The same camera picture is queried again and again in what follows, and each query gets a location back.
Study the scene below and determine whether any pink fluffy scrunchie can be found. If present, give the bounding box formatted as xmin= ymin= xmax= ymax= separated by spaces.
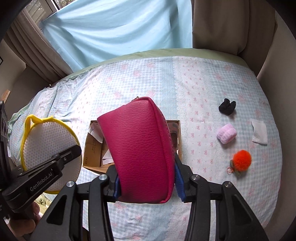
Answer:
xmin=216 ymin=123 xmax=237 ymax=144

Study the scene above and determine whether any white cloth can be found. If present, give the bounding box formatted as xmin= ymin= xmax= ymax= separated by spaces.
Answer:
xmin=251 ymin=119 xmax=268 ymax=145

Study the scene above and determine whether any checkered floral bedsheet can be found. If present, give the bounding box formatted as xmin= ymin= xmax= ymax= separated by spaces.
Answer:
xmin=6 ymin=55 xmax=283 ymax=241

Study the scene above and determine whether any round yellow-rimmed mesh pad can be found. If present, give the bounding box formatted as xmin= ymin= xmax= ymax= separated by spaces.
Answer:
xmin=20 ymin=114 xmax=82 ymax=194

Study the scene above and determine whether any window with frame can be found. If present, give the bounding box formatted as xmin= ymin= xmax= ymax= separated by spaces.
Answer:
xmin=26 ymin=0 xmax=74 ymax=28

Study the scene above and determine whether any orange fluffy pompom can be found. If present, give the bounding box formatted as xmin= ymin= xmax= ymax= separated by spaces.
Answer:
xmin=227 ymin=150 xmax=252 ymax=176

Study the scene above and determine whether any cardboard box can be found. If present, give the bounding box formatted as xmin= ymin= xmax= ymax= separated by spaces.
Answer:
xmin=83 ymin=120 xmax=182 ymax=174

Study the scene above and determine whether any brown left curtain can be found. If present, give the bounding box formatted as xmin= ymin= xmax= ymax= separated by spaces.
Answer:
xmin=4 ymin=9 xmax=73 ymax=84

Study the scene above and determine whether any pink leather pouch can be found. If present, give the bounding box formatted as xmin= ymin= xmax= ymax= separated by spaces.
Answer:
xmin=97 ymin=97 xmax=175 ymax=204

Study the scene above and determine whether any person's left hand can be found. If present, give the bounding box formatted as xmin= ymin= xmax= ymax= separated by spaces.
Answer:
xmin=8 ymin=202 xmax=41 ymax=238

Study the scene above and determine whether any black sock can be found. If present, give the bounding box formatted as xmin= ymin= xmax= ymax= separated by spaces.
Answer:
xmin=218 ymin=98 xmax=236 ymax=115

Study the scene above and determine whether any light blue hanging sheet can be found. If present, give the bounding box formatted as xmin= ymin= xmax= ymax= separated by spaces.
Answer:
xmin=41 ymin=0 xmax=192 ymax=71

